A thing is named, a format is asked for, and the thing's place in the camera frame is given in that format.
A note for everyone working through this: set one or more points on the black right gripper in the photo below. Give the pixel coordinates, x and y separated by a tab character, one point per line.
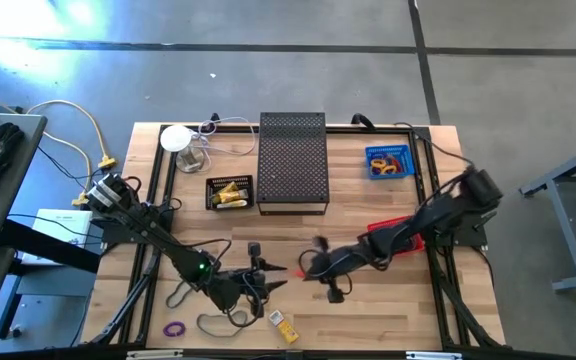
340	262

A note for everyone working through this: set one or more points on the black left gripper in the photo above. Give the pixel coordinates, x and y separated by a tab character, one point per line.
235	292

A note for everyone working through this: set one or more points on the yellow crayon box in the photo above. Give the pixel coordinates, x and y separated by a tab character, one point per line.
235	196
228	188
288	331
233	204

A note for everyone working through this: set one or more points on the teal rubber band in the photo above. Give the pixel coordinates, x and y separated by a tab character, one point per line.
169	301
218	334

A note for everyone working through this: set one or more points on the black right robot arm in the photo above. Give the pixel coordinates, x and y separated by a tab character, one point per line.
433	215

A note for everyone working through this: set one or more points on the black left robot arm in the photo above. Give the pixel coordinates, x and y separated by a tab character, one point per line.
153	230

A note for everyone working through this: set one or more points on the red plastic basket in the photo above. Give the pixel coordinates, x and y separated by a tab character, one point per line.
385	223

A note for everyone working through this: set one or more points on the black plastic basket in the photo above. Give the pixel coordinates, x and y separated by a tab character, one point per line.
248	180

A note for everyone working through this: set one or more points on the black perforated metal riser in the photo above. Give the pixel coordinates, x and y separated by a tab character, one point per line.
293	155

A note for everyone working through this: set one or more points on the blue plastic basket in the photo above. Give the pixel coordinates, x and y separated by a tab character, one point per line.
405	150

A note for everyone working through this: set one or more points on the white mushroom lamp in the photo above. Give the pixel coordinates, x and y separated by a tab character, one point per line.
175	138

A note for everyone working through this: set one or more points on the white cardboard box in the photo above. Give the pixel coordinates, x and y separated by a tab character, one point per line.
78	220

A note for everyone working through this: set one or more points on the yellow power plug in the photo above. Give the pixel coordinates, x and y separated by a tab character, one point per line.
81	201

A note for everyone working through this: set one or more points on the blue-grey metal table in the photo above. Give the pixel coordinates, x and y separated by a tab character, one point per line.
565	225

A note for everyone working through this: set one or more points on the grey side table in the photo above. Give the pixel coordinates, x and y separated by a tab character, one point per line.
8	210

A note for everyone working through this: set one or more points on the silver metal bracket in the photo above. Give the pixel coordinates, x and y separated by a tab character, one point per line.
433	356
153	354

